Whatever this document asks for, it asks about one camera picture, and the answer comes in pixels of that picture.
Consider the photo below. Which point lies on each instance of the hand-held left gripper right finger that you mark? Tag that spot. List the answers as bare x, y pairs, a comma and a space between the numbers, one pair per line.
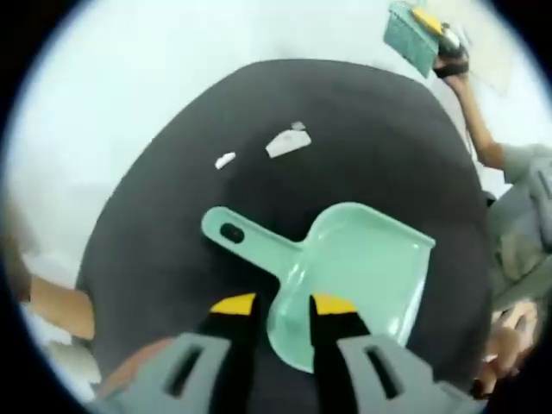
409, 388

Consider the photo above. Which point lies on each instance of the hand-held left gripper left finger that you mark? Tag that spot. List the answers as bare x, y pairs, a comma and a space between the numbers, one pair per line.
142, 388

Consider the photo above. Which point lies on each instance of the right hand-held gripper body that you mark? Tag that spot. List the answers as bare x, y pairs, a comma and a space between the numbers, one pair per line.
452, 41

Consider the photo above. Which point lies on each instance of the green broom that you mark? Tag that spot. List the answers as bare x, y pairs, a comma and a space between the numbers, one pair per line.
405, 47

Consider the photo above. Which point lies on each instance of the green dustpan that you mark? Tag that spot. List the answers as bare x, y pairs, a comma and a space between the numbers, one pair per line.
366, 267

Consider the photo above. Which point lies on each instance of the tiny white paper trash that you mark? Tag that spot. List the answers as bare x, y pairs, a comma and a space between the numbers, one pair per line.
297, 126

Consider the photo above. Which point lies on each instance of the large white paper trash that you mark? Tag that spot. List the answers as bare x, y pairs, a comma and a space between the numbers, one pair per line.
286, 142

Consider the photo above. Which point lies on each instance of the long white paper trash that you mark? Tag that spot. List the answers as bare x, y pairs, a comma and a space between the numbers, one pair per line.
225, 160

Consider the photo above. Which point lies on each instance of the black tabletop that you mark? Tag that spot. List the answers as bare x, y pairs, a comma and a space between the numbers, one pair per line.
172, 215

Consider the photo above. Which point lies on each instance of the person's left hand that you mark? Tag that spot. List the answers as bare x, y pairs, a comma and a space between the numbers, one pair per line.
129, 366

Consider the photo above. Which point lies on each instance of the person's right hand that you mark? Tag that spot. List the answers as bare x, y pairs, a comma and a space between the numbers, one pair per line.
450, 67

